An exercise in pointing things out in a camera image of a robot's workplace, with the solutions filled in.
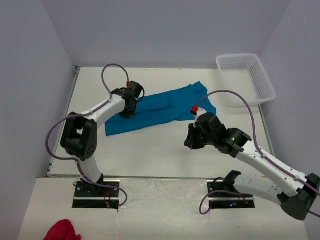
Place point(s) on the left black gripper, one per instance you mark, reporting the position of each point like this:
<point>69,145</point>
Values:
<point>131,114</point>

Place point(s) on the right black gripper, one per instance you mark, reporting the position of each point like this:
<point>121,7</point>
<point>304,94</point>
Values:
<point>190,142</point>

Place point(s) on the blue t shirt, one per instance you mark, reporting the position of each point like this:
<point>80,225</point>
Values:
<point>158,109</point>

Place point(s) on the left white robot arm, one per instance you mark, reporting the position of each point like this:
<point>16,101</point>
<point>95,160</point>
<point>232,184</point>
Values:
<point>80,133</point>

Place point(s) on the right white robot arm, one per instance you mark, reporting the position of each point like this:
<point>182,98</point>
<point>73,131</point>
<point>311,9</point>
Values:
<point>294,191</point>

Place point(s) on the white plastic basket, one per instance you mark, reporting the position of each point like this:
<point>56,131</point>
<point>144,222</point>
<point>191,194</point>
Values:
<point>245,75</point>

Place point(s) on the red t shirt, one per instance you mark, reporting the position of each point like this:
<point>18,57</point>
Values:
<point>62,230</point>

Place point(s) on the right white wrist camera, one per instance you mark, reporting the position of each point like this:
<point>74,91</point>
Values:
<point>197,112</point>

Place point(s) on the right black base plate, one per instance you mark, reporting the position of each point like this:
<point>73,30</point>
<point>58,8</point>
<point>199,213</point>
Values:
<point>225,200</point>

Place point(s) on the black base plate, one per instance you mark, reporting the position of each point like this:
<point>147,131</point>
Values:
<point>225,200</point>
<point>88,196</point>

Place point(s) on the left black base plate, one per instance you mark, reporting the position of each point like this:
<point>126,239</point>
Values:
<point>88,196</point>

